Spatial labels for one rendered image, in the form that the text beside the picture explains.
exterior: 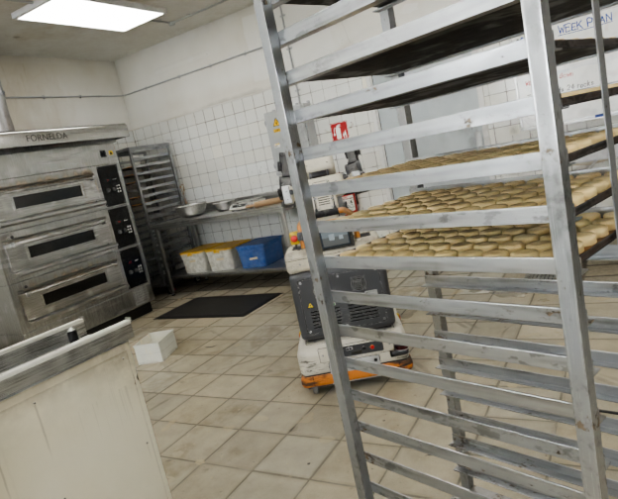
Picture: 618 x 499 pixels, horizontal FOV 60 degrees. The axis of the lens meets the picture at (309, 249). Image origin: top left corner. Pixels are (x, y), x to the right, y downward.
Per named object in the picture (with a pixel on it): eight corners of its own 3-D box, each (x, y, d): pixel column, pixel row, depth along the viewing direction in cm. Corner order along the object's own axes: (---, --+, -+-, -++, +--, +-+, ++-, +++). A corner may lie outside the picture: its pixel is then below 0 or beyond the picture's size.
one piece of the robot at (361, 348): (394, 350, 292) (391, 336, 290) (320, 363, 295) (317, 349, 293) (394, 349, 294) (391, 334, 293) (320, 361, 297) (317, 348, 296)
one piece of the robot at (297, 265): (401, 347, 299) (373, 200, 286) (306, 363, 303) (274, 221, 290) (394, 327, 332) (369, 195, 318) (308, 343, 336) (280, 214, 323)
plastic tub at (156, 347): (163, 361, 413) (157, 342, 410) (138, 365, 417) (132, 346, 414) (178, 347, 442) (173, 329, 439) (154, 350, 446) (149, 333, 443)
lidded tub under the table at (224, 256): (208, 272, 622) (202, 250, 618) (232, 261, 661) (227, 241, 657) (234, 269, 602) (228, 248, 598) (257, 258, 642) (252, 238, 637)
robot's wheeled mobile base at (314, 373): (415, 373, 294) (407, 330, 289) (302, 393, 298) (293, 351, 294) (400, 333, 360) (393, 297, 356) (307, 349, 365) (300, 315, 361)
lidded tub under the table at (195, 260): (182, 274, 644) (177, 253, 639) (208, 263, 682) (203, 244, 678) (206, 272, 623) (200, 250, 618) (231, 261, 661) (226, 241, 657)
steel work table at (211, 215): (167, 296, 647) (147, 218, 630) (206, 278, 707) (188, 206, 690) (300, 289, 549) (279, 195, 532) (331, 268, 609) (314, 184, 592)
